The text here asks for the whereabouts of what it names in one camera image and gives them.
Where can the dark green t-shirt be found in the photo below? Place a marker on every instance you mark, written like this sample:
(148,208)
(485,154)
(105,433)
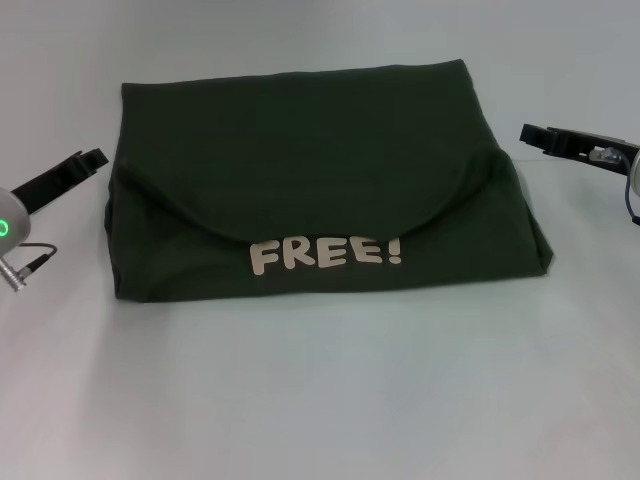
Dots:
(300,150)

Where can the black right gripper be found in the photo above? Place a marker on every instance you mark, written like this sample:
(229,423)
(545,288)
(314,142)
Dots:
(580,145)

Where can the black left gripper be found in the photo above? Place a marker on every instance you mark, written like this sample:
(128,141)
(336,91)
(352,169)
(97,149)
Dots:
(47,185)

